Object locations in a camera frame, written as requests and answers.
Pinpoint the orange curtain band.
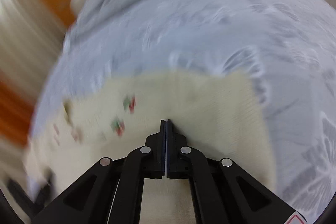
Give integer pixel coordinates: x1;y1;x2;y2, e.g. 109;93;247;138
1;72;34;147

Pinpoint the beige striped curtain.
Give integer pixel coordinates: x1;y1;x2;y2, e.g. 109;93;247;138
1;0;66;103

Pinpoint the cream knit sweater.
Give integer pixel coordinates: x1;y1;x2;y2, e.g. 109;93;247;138
24;70;277;224

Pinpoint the blue butterfly bed sheet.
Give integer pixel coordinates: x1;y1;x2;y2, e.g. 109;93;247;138
29;0;335;223

